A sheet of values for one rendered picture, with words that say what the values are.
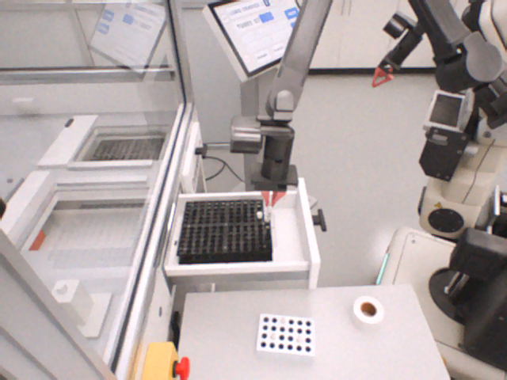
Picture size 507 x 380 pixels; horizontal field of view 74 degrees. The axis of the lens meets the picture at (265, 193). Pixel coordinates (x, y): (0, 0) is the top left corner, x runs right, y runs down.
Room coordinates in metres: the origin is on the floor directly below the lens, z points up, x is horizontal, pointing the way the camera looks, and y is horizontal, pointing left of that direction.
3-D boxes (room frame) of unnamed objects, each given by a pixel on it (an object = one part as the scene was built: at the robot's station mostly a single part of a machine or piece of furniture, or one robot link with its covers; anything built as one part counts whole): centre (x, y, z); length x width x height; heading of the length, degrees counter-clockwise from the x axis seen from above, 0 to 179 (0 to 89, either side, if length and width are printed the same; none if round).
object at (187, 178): (0.89, 0.23, 0.87); 0.29 x 0.02 x 0.11; 3
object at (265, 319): (0.35, -0.05, 0.78); 0.12 x 0.08 x 0.04; 84
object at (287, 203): (0.58, 0.11, 0.86); 0.40 x 0.26 x 0.06; 93
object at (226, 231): (0.58, 0.10, 0.87); 0.22 x 0.18 x 0.06; 93
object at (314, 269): (0.59, -0.10, 0.87); 0.29 x 0.02 x 0.11; 3
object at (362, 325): (0.40, -0.24, 0.78); 0.07 x 0.07 x 0.04
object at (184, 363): (0.25, 0.15, 0.88); 0.04 x 0.03 x 0.04; 3
